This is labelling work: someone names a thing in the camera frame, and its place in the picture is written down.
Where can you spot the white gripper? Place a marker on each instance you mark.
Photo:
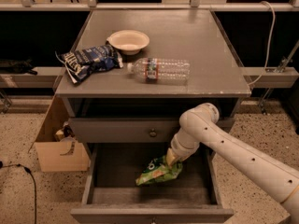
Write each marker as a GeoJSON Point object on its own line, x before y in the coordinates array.
{"type": "Point", "coordinates": [181, 153]}

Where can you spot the green rice chip bag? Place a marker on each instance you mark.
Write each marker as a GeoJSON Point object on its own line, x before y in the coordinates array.
{"type": "Point", "coordinates": [159, 171]}

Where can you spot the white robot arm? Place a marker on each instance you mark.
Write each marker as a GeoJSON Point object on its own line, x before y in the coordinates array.
{"type": "Point", "coordinates": [199, 126]}

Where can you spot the grey wooden drawer cabinet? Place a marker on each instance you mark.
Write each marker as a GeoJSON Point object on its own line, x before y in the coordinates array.
{"type": "Point", "coordinates": [127, 116]}

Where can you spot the open grey middle drawer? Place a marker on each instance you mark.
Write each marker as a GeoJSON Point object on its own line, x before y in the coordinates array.
{"type": "Point", "coordinates": [111, 195]}

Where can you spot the closed grey top drawer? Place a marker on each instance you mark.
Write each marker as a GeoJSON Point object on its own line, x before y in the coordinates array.
{"type": "Point", "coordinates": [124, 130]}

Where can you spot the blue chip bag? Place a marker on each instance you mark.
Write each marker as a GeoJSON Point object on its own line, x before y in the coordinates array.
{"type": "Point", "coordinates": [80, 64]}

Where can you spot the clear plastic water bottle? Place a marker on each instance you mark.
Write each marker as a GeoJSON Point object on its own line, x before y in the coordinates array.
{"type": "Point", "coordinates": [160, 71]}

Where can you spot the cardboard box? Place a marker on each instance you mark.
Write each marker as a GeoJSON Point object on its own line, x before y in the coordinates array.
{"type": "Point", "coordinates": [57, 151]}

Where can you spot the white paper bowl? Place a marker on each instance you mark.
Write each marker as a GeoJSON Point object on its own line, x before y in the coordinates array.
{"type": "Point", "coordinates": [129, 42]}

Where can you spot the black object on ledge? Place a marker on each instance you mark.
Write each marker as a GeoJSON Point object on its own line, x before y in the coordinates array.
{"type": "Point", "coordinates": [16, 67]}

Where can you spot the metal railing frame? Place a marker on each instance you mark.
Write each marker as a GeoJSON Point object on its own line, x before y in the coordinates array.
{"type": "Point", "coordinates": [215, 5]}

